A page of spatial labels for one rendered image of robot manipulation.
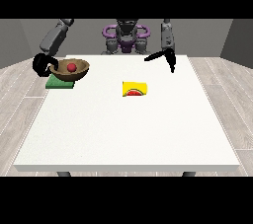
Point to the brown wooden bowl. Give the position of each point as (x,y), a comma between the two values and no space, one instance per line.
(69,70)

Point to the small red ball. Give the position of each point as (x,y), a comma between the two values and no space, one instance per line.
(71,67)

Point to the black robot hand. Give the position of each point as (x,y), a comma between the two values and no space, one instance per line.
(168,56)
(41,64)

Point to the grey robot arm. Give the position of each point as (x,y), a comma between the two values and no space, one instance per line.
(54,38)
(167,37)

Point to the green square pad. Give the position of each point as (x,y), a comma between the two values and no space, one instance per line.
(59,84)

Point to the dark table leg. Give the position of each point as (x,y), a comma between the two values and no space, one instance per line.
(188,174)
(64,174)

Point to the grey robot trunk purple rings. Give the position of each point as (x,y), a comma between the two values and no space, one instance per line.
(125,37)

